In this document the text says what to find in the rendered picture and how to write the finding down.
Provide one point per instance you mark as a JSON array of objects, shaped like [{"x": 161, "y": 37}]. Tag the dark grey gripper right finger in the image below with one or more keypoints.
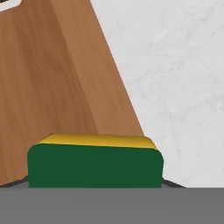
[{"x": 169, "y": 185}]

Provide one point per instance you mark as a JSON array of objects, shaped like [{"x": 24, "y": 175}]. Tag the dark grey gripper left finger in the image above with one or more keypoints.
[{"x": 21, "y": 183}]

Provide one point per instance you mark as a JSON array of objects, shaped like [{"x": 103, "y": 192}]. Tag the green and yellow sponge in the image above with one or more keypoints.
[{"x": 93, "y": 166}]

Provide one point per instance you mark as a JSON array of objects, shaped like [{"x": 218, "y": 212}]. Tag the wooden cutting board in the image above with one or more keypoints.
[{"x": 58, "y": 73}]

